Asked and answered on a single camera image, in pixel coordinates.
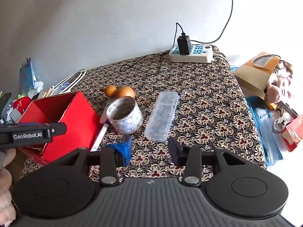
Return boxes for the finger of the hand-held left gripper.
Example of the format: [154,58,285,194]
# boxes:
[51,122,67,136]

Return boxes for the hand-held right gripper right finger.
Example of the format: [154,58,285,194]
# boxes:
[168,137,252,187]

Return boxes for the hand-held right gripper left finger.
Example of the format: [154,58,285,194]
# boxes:
[51,135,133,187]

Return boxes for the red cardboard box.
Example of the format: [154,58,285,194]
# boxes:
[18,90,101,165]

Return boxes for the white pen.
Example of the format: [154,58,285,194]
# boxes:
[90,113,112,152]

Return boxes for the printed tape roll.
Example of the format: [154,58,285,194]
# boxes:
[106,96,144,135]

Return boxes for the clear plastic case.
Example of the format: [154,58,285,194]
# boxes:
[144,91,180,143]

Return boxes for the orange gourd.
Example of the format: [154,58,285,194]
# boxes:
[100,85,135,99]

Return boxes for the person's left hand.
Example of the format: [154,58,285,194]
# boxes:
[0,148,16,227]

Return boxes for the white square power bank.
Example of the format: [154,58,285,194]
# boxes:
[11,109,22,124]

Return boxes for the red embroidered hat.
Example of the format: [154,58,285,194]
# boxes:
[13,97,31,114]

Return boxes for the white crumpled plastic bag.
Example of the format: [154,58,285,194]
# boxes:
[28,81,44,92]

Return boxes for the blue pouch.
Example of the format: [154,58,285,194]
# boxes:
[19,58,36,93]

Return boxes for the blue striped plastic bag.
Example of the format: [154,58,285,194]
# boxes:
[246,97,283,167]

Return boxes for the white power strip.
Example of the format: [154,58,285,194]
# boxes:
[169,44,213,63]

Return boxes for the black charger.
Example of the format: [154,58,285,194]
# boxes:
[177,35,191,55]

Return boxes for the brown paper bag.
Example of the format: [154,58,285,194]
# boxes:
[233,52,281,100]

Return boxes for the pink plush toy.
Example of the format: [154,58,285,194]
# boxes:
[266,61,294,110]

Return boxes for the red patterned carton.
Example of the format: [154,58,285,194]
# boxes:
[282,115,303,152]

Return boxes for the white coiled cable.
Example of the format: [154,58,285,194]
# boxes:
[51,69,87,93]

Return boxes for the thin black charger cable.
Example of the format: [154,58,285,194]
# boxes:
[120,22,186,74]

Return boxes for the black power cord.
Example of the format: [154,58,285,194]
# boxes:
[191,0,234,44]

